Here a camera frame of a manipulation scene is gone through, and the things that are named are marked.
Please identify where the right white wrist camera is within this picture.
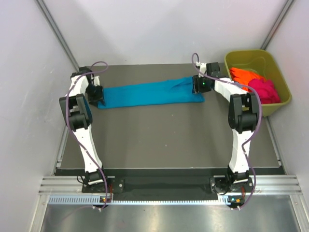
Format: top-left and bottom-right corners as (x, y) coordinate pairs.
(195, 61), (207, 77)

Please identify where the grey slotted cable duct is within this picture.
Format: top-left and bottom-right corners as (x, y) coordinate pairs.
(48, 195), (241, 206)

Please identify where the orange t shirt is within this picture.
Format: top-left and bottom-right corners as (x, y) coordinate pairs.
(229, 67), (266, 92)

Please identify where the olive green plastic bin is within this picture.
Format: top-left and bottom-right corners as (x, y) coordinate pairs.
(225, 49), (292, 117)

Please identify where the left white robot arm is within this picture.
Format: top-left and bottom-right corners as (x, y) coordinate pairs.
(59, 66), (110, 192)

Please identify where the aluminium frame rail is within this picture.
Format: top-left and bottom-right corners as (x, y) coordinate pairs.
(39, 175), (302, 195)

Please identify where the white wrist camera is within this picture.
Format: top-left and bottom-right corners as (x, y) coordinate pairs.
(195, 61), (207, 77)
(93, 76), (100, 86)

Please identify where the blue t shirt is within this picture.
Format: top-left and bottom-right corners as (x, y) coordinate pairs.
(98, 77), (205, 110)

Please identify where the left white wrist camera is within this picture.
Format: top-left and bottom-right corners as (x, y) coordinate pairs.
(93, 76), (100, 86)

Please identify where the left corner aluminium post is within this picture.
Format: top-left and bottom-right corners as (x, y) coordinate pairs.
(35, 0), (79, 71)

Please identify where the magenta t shirt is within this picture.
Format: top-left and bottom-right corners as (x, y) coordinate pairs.
(249, 79), (281, 104)

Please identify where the corner aluminium post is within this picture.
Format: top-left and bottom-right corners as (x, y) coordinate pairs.
(35, 0), (79, 71)
(260, 0), (296, 50)

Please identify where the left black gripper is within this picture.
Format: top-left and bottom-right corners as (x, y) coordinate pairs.
(85, 83), (105, 107)

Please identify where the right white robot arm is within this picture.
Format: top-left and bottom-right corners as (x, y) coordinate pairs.
(193, 61), (262, 193)

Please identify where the right corner aluminium post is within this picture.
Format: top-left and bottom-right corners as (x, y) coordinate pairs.
(260, 0), (296, 50)

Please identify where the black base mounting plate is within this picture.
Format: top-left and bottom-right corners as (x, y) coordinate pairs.
(82, 175), (254, 194)

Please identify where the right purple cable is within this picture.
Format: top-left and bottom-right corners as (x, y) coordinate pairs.
(191, 53), (263, 210)

